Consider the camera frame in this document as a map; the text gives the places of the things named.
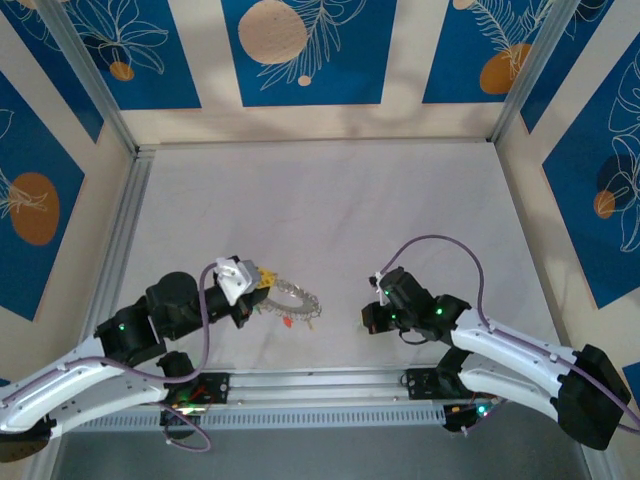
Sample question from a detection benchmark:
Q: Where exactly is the grey slotted cable duct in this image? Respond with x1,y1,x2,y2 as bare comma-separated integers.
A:
74,405,450,434

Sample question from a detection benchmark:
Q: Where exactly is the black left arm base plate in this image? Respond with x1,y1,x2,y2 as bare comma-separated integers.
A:
172,371,232,407

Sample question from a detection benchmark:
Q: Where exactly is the aluminium side rail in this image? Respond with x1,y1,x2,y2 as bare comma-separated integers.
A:
82,148,153,351

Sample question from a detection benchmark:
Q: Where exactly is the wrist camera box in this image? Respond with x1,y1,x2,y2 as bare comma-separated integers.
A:
213,255,265,306
368,271,389,306

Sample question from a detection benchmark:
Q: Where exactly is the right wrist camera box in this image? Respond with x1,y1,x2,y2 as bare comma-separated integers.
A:
368,271,389,306

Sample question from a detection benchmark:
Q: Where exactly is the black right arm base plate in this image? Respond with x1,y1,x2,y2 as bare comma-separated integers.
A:
404,368,499,401

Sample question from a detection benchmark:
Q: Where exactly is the aluminium rear rail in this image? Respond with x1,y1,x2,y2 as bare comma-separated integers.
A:
133,139,499,152

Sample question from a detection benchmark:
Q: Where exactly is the aluminium frame post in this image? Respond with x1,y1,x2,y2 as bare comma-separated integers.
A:
35,0,140,157
488,0,586,145
24,439,69,480
574,439,619,480

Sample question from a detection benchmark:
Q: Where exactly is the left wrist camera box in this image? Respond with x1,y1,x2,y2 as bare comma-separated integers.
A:
213,255,265,306

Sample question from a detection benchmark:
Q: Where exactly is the aluminium table edge rail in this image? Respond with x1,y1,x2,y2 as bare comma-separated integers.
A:
74,360,566,416

